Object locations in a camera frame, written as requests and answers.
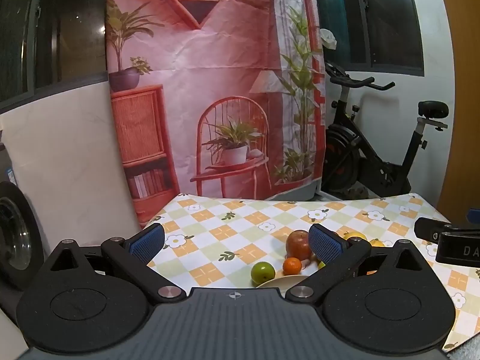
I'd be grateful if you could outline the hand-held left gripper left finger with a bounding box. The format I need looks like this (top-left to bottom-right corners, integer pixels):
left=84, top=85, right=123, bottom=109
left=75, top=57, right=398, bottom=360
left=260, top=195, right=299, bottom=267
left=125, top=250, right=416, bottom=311
left=44, top=223, right=186, bottom=302

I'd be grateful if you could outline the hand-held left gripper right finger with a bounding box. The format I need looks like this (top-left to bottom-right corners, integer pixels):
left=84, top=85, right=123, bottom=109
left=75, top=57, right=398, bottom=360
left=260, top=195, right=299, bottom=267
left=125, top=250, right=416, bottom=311
left=286, top=224, right=432, bottom=304

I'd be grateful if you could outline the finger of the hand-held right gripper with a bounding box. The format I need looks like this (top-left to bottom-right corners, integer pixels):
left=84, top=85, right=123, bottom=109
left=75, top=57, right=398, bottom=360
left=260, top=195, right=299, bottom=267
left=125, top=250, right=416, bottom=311
left=414, top=217, right=480, bottom=241

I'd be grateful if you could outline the dark red apple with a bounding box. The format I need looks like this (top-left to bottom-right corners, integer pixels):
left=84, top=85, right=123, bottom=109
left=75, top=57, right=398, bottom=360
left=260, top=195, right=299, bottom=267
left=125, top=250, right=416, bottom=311
left=286, top=229, right=313, bottom=261

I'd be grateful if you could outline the orange tangerine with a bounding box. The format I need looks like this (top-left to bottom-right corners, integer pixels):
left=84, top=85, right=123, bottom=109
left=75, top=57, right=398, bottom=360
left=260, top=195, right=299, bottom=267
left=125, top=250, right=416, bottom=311
left=282, top=257, right=303, bottom=275

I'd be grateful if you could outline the beige round plate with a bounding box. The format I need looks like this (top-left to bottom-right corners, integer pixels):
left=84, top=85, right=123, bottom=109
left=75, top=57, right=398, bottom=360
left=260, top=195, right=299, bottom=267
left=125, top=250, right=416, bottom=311
left=256, top=275, right=310, bottom=289

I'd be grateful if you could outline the green apple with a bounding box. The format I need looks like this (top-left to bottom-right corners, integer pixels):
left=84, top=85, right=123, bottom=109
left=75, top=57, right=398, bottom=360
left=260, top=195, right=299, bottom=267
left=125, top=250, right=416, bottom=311
left=250, top=261, right=276, bottom=285

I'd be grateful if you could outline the checked floral tablecloth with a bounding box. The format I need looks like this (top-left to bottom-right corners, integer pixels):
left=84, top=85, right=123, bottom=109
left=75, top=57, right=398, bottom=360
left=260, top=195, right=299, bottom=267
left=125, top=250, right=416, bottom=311
left=144, top=193, right=480, bottom=353

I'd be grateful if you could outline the black exercise bike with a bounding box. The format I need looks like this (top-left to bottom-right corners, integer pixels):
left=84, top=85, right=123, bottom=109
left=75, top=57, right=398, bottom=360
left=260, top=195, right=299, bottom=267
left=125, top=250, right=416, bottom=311
left=320, top=62, right=449, bottom=199

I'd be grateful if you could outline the brown wooden door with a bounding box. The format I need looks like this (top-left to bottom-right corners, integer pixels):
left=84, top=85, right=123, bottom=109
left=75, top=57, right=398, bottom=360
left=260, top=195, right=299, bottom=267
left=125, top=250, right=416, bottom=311
left=437, top=0, right=480, bottom=226

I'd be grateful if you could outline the front-loading washing machine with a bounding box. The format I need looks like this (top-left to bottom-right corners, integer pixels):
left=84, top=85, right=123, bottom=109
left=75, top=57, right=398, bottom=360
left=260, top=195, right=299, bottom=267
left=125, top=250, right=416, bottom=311
left=0, top=131, right=47, bottom=308

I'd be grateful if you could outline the pink printed backdrop cloth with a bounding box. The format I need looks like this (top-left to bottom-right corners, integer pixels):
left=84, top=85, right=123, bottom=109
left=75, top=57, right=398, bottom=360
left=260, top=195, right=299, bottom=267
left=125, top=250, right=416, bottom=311
left=106, top=0, right=326, bottom=229

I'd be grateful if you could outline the white plastic bag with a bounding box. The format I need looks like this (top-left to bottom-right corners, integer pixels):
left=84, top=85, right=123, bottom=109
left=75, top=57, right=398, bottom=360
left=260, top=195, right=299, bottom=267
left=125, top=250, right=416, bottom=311
left=319, top=28, right=338, bottom=50

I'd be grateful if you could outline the dark glass window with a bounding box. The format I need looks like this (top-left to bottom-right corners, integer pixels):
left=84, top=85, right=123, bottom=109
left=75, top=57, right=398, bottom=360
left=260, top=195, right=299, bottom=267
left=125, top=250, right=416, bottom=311
left=313, top=0, right=426, bottom=77
left=0, top=0, right=109, bottom=113

